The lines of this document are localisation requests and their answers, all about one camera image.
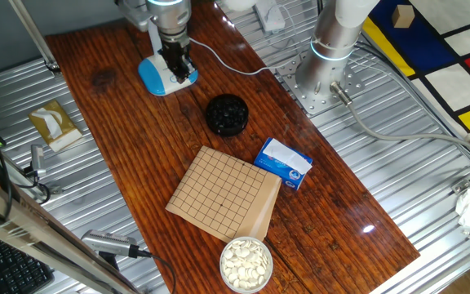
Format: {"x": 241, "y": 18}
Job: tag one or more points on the slanted metal rod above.
{"x": 33, "y": 34}

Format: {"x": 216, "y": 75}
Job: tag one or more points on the blue and white desk lamp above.
{"x": 153, "y": 77}

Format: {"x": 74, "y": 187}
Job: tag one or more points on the blue tissue pack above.
{"x": 284, "y": 167}

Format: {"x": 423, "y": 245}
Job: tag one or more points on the black bowl of black stones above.
{"x": 227, "y": 116}

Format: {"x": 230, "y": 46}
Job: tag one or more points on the colourful block pattern mat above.
{"x": 422, "y": 41}

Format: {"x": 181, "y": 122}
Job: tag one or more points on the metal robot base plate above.
{"x": 320, "y": 102}

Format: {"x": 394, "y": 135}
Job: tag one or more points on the white power strip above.
{"x": 269, "y": 14}

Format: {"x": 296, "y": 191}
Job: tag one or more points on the aluminium frame beam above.
{"x": 35, "y": 237}

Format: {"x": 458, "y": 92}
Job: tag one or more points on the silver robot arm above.
{"x": 333, "y": 36}

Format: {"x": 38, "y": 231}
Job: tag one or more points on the beige gridded go board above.
{"x": 218, "y": 192}

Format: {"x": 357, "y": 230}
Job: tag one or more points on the black keyboard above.
{"x": 10, "y": 269}

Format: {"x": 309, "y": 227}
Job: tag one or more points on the white bowl of white stones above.
{"x": 246, "y": 265}

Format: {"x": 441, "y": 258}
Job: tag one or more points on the yellow tissue pack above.
{"x": 55, "y": 126}

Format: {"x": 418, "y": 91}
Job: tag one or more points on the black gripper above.
{"x": 174, "y": 49}

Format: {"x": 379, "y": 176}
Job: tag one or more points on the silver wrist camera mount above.
{"x": 135, "y": 16}

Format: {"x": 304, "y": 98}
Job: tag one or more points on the small wooden cube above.
{"x": 402, "y": 16}

